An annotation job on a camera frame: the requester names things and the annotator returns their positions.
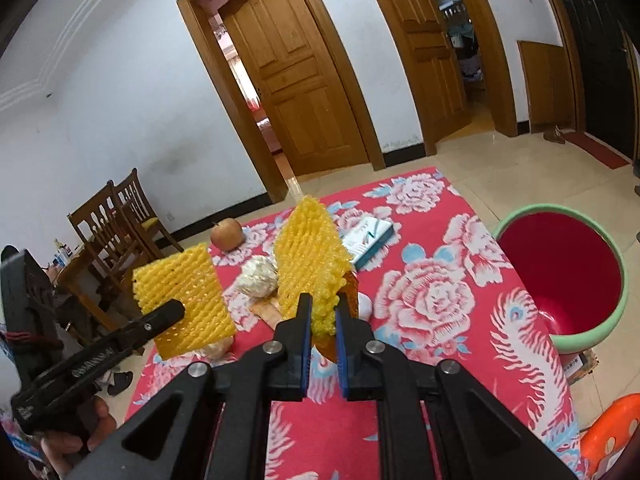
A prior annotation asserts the orange snack wrapper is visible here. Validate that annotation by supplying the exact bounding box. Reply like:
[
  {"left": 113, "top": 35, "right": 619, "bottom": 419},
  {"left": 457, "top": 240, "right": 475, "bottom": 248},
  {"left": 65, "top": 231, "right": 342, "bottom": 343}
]
[{"left": 250, "top": 295, "right": 283, "bottom": 330}]

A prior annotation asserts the yellow foam net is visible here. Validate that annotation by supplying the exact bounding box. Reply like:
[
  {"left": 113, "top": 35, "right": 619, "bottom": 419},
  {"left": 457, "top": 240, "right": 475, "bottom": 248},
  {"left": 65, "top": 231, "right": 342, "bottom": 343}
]
[
  {"left": 273, "top": 196, "right": 352, "bottom": 340},
  {"left": 132, "top": 244, "right": 236, "bottom": 360}
]

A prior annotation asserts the white paper ball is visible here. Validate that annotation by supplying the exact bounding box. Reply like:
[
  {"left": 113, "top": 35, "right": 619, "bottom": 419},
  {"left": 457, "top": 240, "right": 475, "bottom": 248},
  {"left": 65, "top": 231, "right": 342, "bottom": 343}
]
[{"left": 235, "top": 256, "right": 278, "bottom": 298}]

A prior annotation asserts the white teal box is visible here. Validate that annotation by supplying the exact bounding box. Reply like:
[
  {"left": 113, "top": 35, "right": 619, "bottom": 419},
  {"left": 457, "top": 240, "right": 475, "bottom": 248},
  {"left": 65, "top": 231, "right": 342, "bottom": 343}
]
[{"left": 342, "top": 216, "right": 395, "bottom": 271}]

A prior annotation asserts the orange small box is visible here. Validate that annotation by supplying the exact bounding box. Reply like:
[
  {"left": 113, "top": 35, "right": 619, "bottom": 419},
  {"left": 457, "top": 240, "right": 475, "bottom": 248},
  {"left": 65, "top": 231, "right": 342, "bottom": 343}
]
[{"left": 338, "top": 271, "right": 359, "bottom": 318}]

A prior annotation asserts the person's left hand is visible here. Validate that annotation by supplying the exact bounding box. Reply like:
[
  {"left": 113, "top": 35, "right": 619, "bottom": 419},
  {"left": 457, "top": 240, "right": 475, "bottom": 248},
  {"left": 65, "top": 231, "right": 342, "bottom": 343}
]
[{"left": 40, "top": 396, "right": 117, "bottom": 478}]

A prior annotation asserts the wooden dining table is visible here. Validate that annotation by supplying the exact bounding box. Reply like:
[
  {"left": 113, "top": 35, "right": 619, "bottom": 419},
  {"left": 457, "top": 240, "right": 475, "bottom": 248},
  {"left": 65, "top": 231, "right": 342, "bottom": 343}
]
[{"left": 53, "top": 244, "right": 141, "bottom": 333}]

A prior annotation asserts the orange plastic stool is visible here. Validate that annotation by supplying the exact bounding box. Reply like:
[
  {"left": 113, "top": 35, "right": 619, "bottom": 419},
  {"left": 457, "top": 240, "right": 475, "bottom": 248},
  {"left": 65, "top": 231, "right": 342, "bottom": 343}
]
[{"left": 580, "top": 393, "right": 639, "bottom": 479}]

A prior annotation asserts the book under bucket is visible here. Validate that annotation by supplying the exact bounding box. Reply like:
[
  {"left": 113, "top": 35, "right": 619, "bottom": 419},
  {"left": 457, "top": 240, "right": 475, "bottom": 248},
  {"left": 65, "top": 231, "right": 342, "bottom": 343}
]
[{"left": 561, "top": 349, "right": 599, "bottom": 385}]

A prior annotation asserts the red floral tablecloth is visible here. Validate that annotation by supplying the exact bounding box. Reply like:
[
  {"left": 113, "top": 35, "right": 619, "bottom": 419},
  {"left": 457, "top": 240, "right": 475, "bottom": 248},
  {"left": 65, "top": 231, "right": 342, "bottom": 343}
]
[{"left": 124, "top": 166, "right": 591, "bottom": 480}]

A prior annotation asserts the near wooden chair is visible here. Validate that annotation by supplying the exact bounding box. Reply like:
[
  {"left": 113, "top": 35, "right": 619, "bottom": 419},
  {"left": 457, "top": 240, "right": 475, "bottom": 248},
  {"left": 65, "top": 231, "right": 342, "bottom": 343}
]
[{"left": 67, "top": 184, "right": 149, "bottom": 288}]

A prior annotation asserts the wooden chair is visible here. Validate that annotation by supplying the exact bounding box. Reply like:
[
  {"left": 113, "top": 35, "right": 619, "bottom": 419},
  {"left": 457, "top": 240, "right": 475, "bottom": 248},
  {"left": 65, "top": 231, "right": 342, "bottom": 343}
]
[
  {"left": 67, "top": 184, "right": 149, "bottom": 288},
  {"left": 112, "top": 168, "right": 183, "bottom": 260}
]

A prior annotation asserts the apple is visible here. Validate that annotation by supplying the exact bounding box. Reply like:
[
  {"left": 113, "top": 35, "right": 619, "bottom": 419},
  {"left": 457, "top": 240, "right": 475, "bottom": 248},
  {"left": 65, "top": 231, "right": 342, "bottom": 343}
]
[{"left": 209, "top": 218, "right": 245, "bottom": 252}]

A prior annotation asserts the red bucket green rim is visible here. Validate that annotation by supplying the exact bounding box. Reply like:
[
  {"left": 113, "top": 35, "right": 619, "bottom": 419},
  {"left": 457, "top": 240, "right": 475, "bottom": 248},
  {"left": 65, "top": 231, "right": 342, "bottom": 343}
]
[{"left": 494, "top": 204, "right": 628, "bottom": 356}]

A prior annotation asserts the far wooden chair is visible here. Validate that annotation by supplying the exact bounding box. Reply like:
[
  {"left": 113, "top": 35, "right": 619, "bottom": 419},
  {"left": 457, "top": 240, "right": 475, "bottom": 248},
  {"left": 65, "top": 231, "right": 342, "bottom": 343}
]
[{"left": 112, "top": 168, "right": 183, "bottom": 260}]

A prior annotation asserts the red doormat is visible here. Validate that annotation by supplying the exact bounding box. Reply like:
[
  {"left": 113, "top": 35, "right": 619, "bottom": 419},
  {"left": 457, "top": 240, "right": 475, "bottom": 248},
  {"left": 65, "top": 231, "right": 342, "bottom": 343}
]
[{"left": 564, "top": 131, "right": 629, "bottom": 169}]

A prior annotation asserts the brown shoe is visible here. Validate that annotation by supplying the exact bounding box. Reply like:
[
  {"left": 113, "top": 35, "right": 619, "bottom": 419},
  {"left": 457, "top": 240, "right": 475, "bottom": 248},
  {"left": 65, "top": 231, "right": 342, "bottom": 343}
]
[{"left": 542, "top": 128, "right": 566, "bottom": 144}]

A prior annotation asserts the left wooden door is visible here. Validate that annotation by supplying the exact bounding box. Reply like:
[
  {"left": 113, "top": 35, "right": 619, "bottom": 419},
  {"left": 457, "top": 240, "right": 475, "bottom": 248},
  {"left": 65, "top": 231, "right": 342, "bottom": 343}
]
[{"left": 219, "top": 0, "right": 368, "bottom": 174}]

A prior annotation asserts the wooden door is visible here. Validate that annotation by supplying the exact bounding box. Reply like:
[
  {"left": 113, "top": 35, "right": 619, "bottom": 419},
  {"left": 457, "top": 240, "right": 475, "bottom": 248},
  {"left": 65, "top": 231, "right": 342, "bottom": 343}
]
[
  {"left": 383, "top": 0, "right": 471, "bottom": 148},
  {"left": 219, "top": 0, "right": 368, "bottom": 174}
]

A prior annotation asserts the middle wooden door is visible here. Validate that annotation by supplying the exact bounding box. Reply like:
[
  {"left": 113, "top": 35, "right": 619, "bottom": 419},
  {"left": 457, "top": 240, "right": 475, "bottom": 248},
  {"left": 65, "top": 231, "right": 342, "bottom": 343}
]
[{"left": 383, "top": 0, "right": 471, "bottom": 148}]

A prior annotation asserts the wooden wall panel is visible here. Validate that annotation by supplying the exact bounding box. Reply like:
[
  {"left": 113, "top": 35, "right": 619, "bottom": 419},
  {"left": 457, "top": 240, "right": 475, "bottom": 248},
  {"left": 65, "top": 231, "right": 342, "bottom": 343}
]
[{"left": 518, "top": 40, "right": 575, "bottom": 131}]

